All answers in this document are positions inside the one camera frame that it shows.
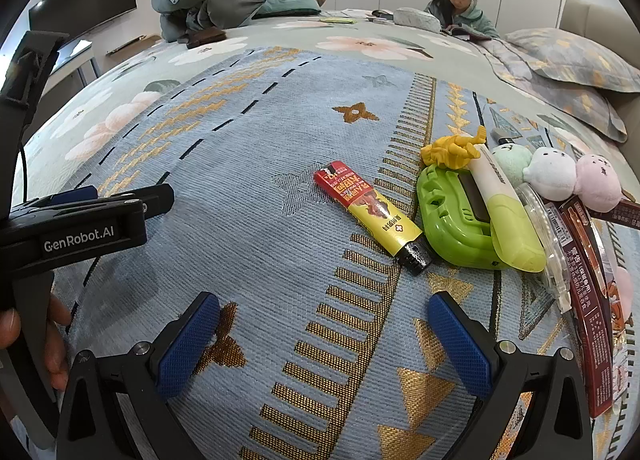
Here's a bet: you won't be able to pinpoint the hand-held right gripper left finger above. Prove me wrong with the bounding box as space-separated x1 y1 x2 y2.
56 291 223 460

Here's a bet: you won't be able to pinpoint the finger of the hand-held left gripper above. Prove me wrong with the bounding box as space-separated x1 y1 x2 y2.
27 185 99 207
107 183 176 217

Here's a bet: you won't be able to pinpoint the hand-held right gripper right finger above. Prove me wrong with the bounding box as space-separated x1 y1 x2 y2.
426 291 593 460

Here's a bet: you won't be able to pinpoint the dark red snack packet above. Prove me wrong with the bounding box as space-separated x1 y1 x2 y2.
542 197 616 418

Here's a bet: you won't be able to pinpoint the three-colour dumpling plush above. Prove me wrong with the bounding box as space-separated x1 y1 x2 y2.
492 144 622 213

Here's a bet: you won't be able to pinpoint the person's left hand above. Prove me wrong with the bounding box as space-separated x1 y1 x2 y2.
0 291 73 392

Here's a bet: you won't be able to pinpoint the green plastic toy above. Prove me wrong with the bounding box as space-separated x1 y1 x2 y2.
416 163 501 271

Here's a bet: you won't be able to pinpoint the yellow-green highlighter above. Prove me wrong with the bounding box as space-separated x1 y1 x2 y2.
467 143 547 273

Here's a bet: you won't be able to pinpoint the clear correction tape dispenser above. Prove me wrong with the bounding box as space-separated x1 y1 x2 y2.
517 183 573 313

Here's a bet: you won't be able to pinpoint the blue patterned mat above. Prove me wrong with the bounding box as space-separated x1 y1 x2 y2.
0 43 636 460

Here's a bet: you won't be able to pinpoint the wooden shelf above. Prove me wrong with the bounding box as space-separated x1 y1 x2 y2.
105 33 162 60

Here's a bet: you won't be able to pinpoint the red yellow ointment tube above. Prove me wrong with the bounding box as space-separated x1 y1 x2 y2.
314 160 434 276

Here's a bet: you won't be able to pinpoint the brown pouch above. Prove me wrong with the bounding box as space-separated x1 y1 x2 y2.
186 26 229 50

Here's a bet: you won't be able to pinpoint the yellow toy figure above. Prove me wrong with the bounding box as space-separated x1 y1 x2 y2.
420 125 487 171

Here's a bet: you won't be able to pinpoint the brown snack packet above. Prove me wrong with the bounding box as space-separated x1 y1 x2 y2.
592 196 640 230

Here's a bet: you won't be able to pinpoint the grey utility knife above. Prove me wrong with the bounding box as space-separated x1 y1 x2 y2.
489 126 518 147

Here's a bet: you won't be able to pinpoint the floral bedsheet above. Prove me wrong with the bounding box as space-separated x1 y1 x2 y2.
10 10 640 261

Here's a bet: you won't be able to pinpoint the papers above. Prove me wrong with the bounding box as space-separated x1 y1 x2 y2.
300 9 396 25

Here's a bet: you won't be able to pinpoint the grey floral pillow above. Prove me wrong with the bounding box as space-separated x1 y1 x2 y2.
482 39 629 143
505 28 640 94

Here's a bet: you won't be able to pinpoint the open book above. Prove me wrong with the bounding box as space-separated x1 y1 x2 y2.
440 23 493 42

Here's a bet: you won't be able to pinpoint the grey pencil case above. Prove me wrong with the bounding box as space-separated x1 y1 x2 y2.
392 8 439 32

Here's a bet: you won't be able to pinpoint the beige headboard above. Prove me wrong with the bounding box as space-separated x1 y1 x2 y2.
557 0 640 191

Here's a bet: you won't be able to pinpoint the black cable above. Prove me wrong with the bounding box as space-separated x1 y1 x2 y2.
19 137 30 203

